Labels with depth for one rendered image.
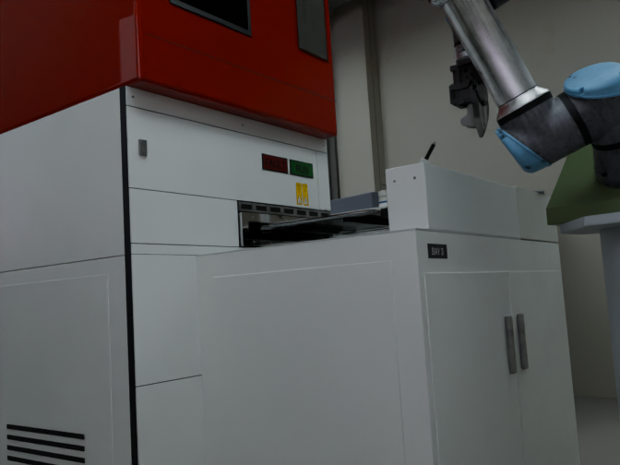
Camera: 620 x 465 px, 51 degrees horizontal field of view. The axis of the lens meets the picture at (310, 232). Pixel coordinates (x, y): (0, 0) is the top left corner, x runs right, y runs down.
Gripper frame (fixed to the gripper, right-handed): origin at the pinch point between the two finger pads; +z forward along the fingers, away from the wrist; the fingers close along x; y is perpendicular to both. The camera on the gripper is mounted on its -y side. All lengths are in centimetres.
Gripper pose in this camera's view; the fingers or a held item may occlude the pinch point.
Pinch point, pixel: (482, 132)
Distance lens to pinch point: 181.0
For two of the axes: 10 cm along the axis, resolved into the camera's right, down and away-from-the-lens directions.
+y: -8.0, 1.1, 5.9
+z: 0.6, 9.9, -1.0
